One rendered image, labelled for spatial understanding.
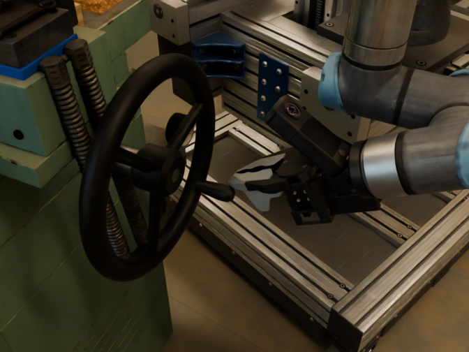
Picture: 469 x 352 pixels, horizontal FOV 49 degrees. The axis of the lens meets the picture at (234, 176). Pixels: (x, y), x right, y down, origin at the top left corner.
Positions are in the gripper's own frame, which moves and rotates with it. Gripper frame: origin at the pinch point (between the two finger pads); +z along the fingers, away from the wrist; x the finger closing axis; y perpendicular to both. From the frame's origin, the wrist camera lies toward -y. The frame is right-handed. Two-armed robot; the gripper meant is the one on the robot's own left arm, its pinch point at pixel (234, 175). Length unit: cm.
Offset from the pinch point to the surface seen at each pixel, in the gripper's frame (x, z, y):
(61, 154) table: -17.5, 6.3, -16.5
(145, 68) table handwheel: -10.8, -5.5, -20.8
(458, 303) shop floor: 57, -2, 85
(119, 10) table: 10.4, 13.6, -26.2
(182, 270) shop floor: 33, 64, 48
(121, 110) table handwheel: -16.5, -5.2, -18.9
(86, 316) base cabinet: -12.9, 35.9, 16.4
